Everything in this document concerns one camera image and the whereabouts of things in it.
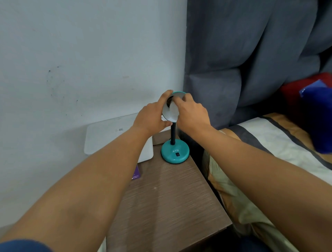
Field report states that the person's right forearm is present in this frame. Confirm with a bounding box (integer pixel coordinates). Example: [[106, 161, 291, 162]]
[[185, 124, 332, 252]]

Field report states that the blue pillow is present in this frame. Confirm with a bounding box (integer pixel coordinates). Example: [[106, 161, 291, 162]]
[[299, 79, 332, 154]]

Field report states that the blue sleeve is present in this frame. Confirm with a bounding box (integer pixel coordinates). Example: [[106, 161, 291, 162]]
[[0, 239, 53, 252]]

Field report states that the brown wooden nightstand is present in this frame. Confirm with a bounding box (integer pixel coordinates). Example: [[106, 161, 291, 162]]
[[106, 129, 233, 252]]

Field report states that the person's left forearm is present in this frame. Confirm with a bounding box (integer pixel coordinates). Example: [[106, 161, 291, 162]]
[[0, 126, 153, 252]]

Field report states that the white flat scale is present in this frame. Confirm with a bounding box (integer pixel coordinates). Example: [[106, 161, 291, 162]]
[[84, 113, 154, 164]]

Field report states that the teal desk lamp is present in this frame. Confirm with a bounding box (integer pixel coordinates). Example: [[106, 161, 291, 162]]
[[161, 91, 190, 164]]

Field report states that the red pillow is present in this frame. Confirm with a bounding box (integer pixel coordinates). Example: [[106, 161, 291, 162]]
[[280, 73, 332, 115]]

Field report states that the person's right hand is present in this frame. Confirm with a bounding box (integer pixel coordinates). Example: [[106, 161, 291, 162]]
[[170, 93, 211, 135]]

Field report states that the striped bed sheet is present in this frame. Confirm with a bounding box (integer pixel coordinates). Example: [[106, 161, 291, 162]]
[[202, 113, 332, 252]]

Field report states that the person's left hand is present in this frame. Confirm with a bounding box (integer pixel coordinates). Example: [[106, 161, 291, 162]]
[[132, 90, 174, 137]]

